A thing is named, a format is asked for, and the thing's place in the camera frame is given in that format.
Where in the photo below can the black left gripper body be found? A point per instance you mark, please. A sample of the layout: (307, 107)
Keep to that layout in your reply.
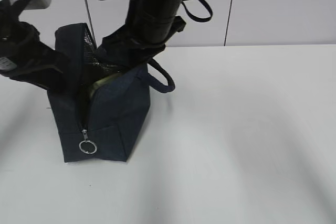
(24, 57)

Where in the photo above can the green lidded glass container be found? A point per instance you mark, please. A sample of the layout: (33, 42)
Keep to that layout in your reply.
(96, 85)

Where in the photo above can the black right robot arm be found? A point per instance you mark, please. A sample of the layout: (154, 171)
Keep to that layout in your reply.
(148, 26)

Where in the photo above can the dark blue lunch bag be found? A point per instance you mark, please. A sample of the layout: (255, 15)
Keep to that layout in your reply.
(107, 125)

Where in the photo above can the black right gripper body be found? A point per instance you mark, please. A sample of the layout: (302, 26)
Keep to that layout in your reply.
(125, 49)

